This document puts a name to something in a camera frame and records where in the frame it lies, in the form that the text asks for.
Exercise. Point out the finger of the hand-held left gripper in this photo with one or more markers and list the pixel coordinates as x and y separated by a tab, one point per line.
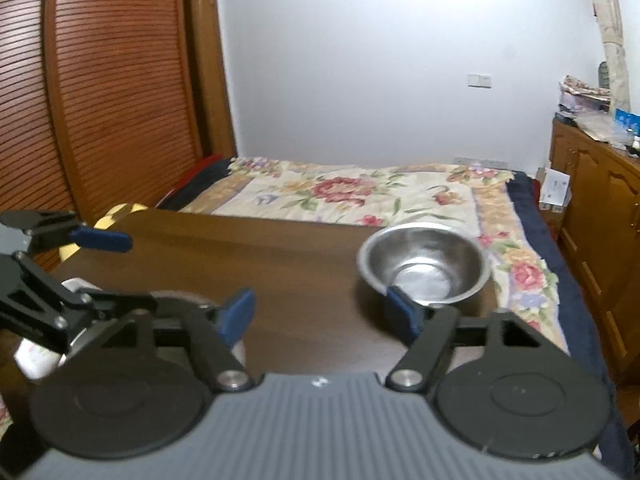
102	240
45	310

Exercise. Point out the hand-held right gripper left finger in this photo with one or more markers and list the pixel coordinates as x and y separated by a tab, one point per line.
237	315

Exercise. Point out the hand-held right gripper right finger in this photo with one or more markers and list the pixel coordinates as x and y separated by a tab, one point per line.
402	315

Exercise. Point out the small steel bowl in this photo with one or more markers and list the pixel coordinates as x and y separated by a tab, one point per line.
425	260

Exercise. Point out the large steel bowl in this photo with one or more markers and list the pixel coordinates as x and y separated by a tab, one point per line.
172	300

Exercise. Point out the yellow plush toy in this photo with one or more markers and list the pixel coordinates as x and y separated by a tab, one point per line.
115	217

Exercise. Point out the red cloth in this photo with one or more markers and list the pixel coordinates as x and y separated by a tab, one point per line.
197	172

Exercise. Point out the louvred wooden wardrobe door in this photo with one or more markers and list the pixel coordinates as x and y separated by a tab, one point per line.
125	85
25	110

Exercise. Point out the floral blanket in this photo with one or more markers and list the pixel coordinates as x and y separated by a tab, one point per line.
350	190

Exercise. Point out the white cardboard box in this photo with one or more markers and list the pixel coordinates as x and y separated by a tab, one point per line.
556	186

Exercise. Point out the wooden wardrobe side panel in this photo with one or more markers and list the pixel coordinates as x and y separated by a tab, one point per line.
210	60

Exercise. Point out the wooden cabinet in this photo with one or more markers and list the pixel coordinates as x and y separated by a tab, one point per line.
590	200

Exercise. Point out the clear plastic bag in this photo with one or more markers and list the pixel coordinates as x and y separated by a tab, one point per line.
597	126

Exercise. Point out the clutter on cabinet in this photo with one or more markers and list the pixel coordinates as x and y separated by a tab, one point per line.
582	92

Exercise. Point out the blue packet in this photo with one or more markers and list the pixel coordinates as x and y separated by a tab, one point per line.
627	121

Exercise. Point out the beige patterned curtain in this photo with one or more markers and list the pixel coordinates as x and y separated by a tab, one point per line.
612	35

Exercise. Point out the white wall socket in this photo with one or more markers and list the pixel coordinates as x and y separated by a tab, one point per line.
496	162

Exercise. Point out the white wall switch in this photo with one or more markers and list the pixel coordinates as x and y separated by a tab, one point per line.
480	80

